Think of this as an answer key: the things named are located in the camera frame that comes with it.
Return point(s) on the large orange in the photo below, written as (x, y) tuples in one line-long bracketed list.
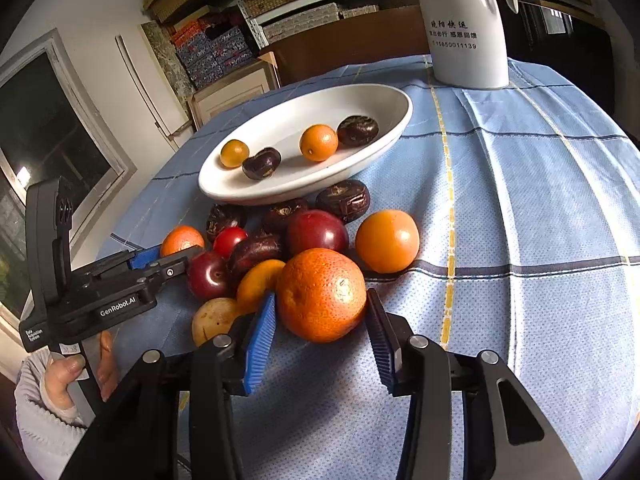
[(321, 295)]

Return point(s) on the marble slab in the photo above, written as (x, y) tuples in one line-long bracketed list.
[(165, 60)]

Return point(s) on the small red plum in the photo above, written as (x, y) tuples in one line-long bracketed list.
[(230, 241)]

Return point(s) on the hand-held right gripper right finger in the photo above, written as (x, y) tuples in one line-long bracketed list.
[(382, 355)]

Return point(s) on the window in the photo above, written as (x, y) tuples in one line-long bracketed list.
[(50, 125)]

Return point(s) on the shelf of woven boxes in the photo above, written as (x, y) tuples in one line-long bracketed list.
[(215, 50)]

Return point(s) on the dark water chestnut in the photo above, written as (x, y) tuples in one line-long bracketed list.
[(225, 220), (255, 255), (343, 200), (284, 214), (357, 130), (261, 163)]

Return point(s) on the brown wooden board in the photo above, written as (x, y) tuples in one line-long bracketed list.
[(350, 45)]

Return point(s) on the white oval plate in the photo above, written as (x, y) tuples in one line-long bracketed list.
[(350, 105)]

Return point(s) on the cardboard box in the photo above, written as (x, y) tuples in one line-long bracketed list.
[(230, 92)]

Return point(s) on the blue plaid tablecloth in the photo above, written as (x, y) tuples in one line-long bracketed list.
[(525, 210)]

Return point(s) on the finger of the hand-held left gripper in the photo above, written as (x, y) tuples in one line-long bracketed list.
[(145, 258), (170, 272)]

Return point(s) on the small orange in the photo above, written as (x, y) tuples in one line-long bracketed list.
[(234, 153), (255, 282)]

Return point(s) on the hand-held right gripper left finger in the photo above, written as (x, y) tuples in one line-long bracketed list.
[(260, 345)]

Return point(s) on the person's left forearm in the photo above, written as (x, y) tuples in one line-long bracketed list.
[(40, 430)]

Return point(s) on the white thermos jug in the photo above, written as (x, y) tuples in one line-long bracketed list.
[(465, 0)]

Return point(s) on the person's left hand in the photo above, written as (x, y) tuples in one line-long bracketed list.
[(62, 380)]

